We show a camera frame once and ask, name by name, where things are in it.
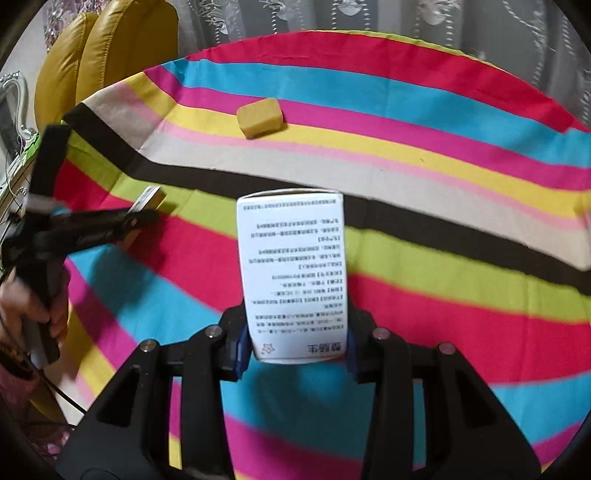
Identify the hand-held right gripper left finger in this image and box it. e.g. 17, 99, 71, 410
55, 295, 252, 480

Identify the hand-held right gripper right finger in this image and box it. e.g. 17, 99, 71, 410
344, 295, 541, 480

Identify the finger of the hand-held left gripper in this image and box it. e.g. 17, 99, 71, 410
65, 209, 160, 227
69, 227, 134, 252

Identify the small silver box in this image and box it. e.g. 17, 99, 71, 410
121, 185, 167, 245

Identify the white box with text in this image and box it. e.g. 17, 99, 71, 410
236, 188, 354, 365

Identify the person's left forearm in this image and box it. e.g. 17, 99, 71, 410
0, 339, 44, 416

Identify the person's left hand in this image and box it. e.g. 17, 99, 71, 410
0, 276, 70, 352

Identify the striped colourful tablecloth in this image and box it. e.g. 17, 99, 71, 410
51, 28, 591, 480

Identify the silver ornate furniture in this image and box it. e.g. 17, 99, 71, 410
0, 70, 40, 153

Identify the yellow leather sofa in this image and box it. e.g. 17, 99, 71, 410
34, 0, 180, 132

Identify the yellow sponge block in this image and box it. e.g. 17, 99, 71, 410
236, 98, 284, 140

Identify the pink printed quilt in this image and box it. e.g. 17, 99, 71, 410
18, 415, 75, 467

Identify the grey lace curtain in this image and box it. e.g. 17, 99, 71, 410
44, 0, 591, 125

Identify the black cable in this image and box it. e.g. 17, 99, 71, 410
32, 362, 88, 416

